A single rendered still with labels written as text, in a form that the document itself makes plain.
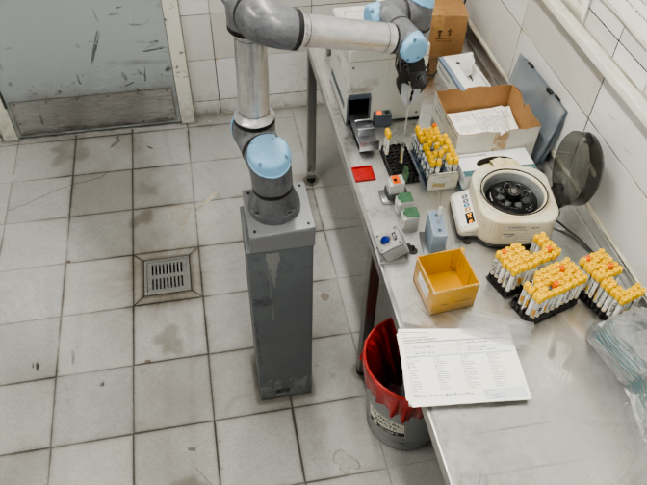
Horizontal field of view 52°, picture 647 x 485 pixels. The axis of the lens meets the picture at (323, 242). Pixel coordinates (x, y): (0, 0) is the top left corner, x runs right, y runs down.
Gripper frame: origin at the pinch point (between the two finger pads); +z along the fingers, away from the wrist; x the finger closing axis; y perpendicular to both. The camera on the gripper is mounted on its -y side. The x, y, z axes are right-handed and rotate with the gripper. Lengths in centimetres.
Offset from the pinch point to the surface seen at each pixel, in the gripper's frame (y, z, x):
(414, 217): -28.8, 19.9, 3.4
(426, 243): -35.1, 24.9, 0.9
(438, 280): -49, 25, 1
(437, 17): 62, 9, -29
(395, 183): -15.1, 18.3, 6.0
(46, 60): 148, 67, 138
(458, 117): 15.4, 19.7, -24.2
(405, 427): -60, 92, 6
